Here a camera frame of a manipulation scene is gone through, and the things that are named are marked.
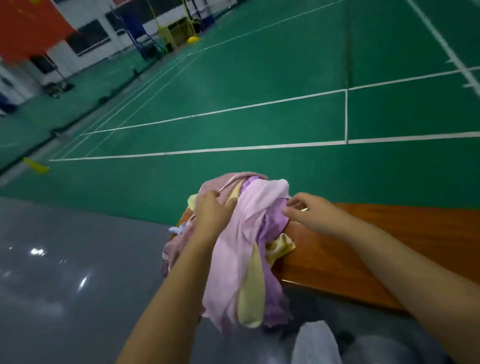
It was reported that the person's right hand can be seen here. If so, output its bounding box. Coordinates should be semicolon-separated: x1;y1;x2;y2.
283;192;355;240

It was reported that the person's left hand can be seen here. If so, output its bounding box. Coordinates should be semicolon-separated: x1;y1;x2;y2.
191;189;239;246

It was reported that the red patterned towel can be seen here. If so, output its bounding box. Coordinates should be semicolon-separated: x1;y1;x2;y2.
162;172;261;276

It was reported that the yellow white striped cloth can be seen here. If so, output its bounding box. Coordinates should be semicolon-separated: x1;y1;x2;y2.
265;233;297;264

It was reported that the light pink towel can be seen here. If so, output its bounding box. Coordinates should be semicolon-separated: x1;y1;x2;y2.
201;177;291;333

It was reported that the pale yellow towel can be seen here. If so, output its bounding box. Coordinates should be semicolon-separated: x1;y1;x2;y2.
186;180;268;330

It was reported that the purple towel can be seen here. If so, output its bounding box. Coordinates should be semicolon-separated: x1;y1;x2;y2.
255;198;294;328

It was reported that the person's right forearm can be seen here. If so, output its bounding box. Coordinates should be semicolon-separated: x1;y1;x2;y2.
339;216;480;364

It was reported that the person's left forearm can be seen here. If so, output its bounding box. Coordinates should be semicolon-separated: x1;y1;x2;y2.
116;231;220;364

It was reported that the brown wooden bench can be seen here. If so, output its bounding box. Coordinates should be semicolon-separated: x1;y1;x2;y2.
176;202;480;312

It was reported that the yellow floor marker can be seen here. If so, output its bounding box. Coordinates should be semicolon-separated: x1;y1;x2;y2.
22;156;51;176

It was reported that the blue umpire chair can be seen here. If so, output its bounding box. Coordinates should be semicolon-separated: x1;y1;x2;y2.
118;6;165;60

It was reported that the yellow net post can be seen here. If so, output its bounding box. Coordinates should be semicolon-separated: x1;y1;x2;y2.
181;0;202;45

